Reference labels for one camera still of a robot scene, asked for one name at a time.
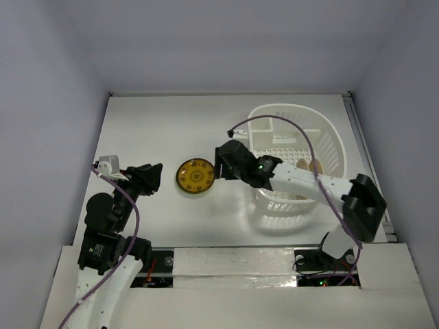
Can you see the aluminium rail at right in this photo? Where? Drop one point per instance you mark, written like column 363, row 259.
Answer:
column 386, row 224

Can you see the white plastic dish rack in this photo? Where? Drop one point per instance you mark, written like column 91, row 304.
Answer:
column 274, row 137

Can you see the yellow patterned plate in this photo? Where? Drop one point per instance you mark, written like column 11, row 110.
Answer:
column 195, row 176

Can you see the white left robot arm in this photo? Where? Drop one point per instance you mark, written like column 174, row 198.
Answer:
column 111, row 253

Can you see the white foam strip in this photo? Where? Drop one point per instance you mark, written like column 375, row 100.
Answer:
column 233, row 268

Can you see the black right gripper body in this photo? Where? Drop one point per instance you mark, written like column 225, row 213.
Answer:
column 230, row 161

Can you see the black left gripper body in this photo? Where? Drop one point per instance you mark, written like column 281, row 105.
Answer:
column 132, row 184

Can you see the cream plate with flower print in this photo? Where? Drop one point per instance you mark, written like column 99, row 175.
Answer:
column 302, row 164

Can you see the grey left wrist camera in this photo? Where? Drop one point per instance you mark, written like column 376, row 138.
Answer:
column 108, row 165

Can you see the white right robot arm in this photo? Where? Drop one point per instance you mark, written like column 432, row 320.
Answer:
column 357, row 202

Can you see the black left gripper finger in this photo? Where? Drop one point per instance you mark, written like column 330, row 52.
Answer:
column 150, row 188
column 143, row 173

